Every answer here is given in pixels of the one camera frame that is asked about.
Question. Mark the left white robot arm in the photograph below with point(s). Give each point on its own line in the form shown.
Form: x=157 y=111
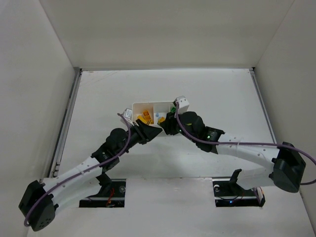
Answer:
x=42 y=201

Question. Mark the aluminium frame rail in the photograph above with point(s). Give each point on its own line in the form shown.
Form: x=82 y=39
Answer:
x=55 y=161
x=266 y=116

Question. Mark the yellow curved lego brick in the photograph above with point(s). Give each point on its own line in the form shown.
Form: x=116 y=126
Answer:
x=146 y=115

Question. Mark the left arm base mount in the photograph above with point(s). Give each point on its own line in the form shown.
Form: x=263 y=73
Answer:
x=110 y=195

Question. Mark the white divided sorting tray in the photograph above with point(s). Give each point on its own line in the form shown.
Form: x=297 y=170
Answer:
x=153 y=107

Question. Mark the right aluminium frame rail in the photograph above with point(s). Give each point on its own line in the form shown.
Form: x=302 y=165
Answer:
x=266 y=116

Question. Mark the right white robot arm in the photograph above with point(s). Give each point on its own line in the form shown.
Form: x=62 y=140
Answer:
x=279 y=165

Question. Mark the yellow long lego brick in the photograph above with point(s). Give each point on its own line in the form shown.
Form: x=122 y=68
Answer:
x=143 y=120

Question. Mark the left aluminium frame rail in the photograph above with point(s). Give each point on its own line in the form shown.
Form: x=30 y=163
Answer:
x=55 y=161

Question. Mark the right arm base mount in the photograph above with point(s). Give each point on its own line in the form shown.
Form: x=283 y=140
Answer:
x=227 y=193

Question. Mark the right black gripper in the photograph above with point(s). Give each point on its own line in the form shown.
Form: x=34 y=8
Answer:
x=170 y=122

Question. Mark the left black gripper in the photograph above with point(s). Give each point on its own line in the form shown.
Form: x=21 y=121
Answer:
x=140 y=132

